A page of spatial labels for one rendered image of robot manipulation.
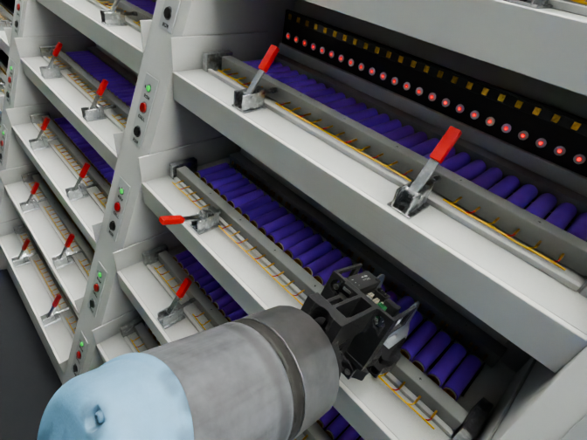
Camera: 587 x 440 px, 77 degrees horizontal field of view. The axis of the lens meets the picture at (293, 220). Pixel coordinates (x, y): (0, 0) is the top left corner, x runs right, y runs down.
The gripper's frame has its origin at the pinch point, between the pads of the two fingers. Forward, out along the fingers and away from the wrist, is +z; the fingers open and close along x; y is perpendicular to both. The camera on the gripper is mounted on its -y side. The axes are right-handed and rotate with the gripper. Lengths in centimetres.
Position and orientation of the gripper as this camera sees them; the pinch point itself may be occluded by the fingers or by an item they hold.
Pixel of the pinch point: (390, 315)
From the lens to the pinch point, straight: 49.3
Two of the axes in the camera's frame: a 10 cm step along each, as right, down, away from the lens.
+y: 3.9, -8.4, -3.7
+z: 6.3, -0.5, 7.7
